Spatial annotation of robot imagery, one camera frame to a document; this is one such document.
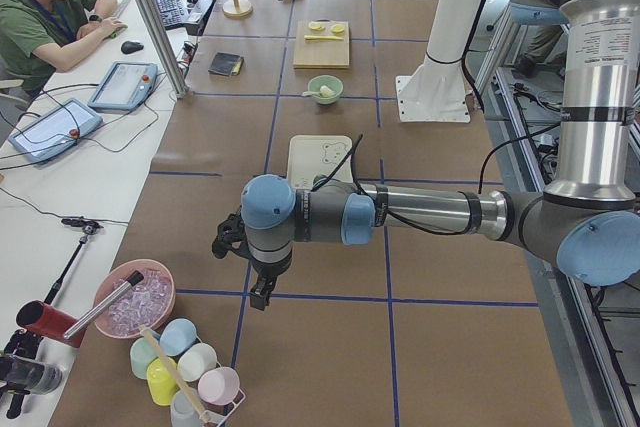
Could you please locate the teach pendant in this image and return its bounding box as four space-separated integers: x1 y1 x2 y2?
88 61 158 112
9 98 103 163

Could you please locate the pink cup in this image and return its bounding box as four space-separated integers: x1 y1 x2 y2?
197 367 240 406

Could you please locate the aluminium frame post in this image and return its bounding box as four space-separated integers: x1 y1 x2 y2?
135 0 189 99

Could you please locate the lower teach pendant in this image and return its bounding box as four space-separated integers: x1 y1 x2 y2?
9 98 103 163

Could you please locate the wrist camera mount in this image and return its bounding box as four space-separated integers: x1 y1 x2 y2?
211 213 251 259

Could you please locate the black keyboard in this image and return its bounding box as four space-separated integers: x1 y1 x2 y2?
154 0 188 30

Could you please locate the white cup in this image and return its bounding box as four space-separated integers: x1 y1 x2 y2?
177 342 218 382

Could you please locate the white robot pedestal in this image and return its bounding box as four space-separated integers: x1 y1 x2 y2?
396 0 484 123

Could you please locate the yellow cup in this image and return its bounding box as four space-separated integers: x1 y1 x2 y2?
146 358 179 406

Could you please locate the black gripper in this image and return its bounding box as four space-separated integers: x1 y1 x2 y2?
249 242 293 310

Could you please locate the seated man green shirt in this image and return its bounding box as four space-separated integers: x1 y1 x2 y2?
1 0 126 98

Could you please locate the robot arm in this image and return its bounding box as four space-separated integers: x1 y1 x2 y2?
240 0 639 309

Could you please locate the pink bowl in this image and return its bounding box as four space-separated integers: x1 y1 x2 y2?
94 259 176 339

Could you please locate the green ceramic bowl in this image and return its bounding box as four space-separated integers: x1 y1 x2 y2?
306 75 344 105

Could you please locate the white bear tray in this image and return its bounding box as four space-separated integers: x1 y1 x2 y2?
286 135 352 189

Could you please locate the blue cup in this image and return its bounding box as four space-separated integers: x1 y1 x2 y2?
159 318 197 357

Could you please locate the black computer mouse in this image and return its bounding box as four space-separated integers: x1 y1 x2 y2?
120 41 144 55

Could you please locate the wooden cutting board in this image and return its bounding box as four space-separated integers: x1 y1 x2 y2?
293 20 350 69

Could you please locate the grey folded cloth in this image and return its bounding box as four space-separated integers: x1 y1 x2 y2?
208 52 244 76

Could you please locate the upper lemon slice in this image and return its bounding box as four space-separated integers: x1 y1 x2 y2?
307 21 325 32

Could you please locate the upper teach pendant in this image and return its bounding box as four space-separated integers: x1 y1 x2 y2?
88 61 158 112

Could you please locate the green cup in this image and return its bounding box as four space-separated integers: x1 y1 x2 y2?
129 338 157 380

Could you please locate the grey cup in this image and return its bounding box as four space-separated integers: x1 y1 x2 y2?
170 391 203 427

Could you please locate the black selfie stick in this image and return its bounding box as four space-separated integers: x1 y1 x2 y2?
44 217 103 305

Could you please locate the wooden mug tree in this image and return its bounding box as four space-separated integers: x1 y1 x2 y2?
222 0 253 19

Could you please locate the metal ice scoop handle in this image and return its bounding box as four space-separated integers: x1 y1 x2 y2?
63 270 144 340

